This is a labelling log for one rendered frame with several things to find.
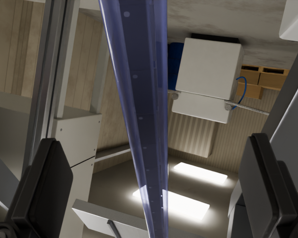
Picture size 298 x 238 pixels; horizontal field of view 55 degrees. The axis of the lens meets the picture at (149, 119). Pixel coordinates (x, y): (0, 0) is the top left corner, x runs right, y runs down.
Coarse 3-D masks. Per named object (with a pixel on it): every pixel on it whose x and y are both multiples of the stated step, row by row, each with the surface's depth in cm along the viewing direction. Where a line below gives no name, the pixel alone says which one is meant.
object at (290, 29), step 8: (288, 0) 17; (296, 0) 15; (288, 8) 17; (296, 8) 14; (288, 16) 16; (296, 16) 14; (288, 24) 16; (296, 24) 15; (280, 32) 18; (288, 32) 16; (296, 32) 16; (296, 40) 18
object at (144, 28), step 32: (128, 0) 6; (160, 0) 6; (128, 32) 6; (160, 32) 6; (128, 64) 7; (160, 64) 7; (128, 96) 8; (160, 96) 8; (128, 128) 9; (160, 128) 9; (160, 160) 11; (160, 192) 14; (160, 224) 18
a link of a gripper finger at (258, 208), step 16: (256, 144) 12; (256, 160) 11; (272, 160) 11; (240, 176) 14; (256, 176) 12; (272, 176) 11; (288, 176) 12; (256, 192) 12; (272, 192) 10; (288, 192) 10; (256, 208) 12; (272, 208) 10; (288, 208) 10; (256, 224) 12; (272, 224) 10; (288, 224) 10
